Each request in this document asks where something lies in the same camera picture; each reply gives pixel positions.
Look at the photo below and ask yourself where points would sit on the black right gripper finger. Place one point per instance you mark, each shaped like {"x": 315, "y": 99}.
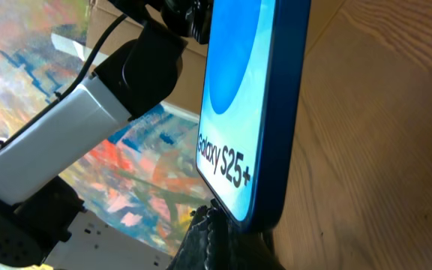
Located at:
{"x": 212, "y": 242}

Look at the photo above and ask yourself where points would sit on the blue Samsung Galaxy smartphone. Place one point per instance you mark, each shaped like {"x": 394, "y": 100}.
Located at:
{"x": 249, "y": 103}

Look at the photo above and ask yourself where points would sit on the brown cardboard box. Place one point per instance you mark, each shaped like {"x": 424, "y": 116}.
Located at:
{"x": 158, "y": 54}

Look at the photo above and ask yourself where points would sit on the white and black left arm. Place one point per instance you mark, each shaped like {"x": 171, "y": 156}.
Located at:
{"x": 42, "y": 219}

